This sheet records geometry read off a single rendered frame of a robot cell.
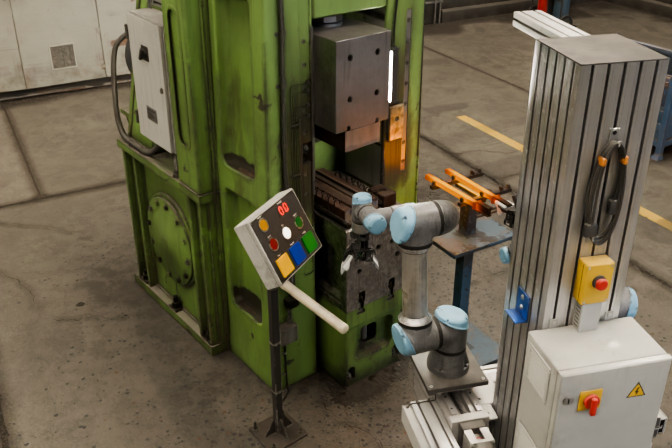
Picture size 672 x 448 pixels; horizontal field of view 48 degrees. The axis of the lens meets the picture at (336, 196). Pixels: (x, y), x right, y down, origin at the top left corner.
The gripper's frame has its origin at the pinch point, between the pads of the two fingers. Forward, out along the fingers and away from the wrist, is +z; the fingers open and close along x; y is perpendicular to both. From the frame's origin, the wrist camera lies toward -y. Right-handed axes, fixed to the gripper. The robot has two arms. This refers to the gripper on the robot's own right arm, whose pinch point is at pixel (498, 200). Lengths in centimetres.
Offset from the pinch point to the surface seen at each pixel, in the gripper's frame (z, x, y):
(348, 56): 27, -65, -71
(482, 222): 23.6, 12.9, 26.3
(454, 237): 18.4, -8.9, 26.3
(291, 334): 31, -93, 62
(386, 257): 24, -45, 30
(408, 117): 49, -18, -28
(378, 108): 29, -48, -44
